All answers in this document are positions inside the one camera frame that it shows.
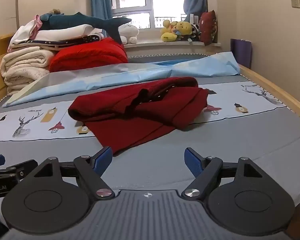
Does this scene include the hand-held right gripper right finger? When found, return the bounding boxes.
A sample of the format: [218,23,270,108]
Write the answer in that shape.
[182,148,265,200]

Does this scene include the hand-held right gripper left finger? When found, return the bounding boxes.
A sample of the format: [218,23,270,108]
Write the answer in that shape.
[34,146,115,200]

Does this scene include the dark red knit sweater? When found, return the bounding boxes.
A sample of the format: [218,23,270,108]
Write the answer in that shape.
[68,77,209,155]

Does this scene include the grey printed bed sheet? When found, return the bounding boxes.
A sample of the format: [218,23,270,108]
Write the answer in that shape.
[0,54,300,240]

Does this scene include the light blue duvet cover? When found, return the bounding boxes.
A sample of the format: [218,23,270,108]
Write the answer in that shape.
[2,51,241,108]

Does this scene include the cream folded blanket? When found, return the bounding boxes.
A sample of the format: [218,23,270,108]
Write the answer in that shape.
[0,47,56,96]

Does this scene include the red folded blanket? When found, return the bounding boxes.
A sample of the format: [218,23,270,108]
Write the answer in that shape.
[49,37,128,72]

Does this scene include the purple bag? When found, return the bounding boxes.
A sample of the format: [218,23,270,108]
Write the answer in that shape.
[230,38,253,69]

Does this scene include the dark blue starry folded cloth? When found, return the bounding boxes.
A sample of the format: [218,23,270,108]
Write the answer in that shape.
[27,33,103,47]

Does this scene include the windowsill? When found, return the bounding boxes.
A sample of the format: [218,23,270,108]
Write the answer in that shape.
[124,39,224,56]

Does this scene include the black and white plush toy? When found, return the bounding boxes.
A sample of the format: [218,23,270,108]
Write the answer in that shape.
[191,24,202,42]

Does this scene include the yellow duck plush toy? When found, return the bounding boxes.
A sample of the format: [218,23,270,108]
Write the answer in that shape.
[160,19,178,42]

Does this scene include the yellow bear plush toy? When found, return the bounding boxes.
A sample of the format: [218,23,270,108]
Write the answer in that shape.
[175,21,193,41]

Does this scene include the white folded blanket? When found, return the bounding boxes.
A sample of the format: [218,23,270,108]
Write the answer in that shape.
[8,20,103,53]

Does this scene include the dark red cushion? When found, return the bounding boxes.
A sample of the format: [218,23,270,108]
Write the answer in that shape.
[198,10,218,46]

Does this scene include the pink cloth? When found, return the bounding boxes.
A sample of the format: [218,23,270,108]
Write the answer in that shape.
[33,14,43,33]

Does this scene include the teal shark plush toy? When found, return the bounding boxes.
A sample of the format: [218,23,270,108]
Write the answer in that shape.
[39,12,132,43]

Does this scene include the window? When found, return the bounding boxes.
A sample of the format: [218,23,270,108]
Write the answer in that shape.
[109,0,188,30]

